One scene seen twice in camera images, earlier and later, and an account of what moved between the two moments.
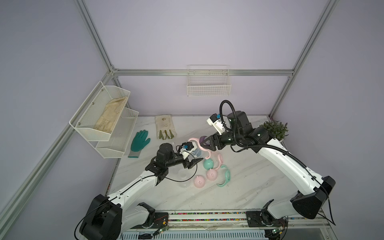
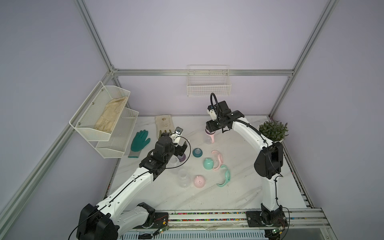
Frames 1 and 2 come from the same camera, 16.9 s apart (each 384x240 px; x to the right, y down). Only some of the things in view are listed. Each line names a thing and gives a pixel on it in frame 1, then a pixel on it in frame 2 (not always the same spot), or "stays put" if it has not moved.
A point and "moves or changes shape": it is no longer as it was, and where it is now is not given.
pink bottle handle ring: [196, 139] moves or changes shape
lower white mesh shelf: [115, 147] stays put
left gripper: [190, 164] to [179, 150]
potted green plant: [276, 129] stays put
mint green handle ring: [228, 175] stays put
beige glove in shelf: [109, 116] stays put
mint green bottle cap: [208, 164] stays put
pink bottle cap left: [199, 181] stays put
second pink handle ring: [220, 158] stays put
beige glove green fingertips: [164, 127] stays put
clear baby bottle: [197, 153] moves or changes shape
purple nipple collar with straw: [201, 139] to [209, 132]
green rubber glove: [138, 142] stays put
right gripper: [217, 138] to [211, 126]
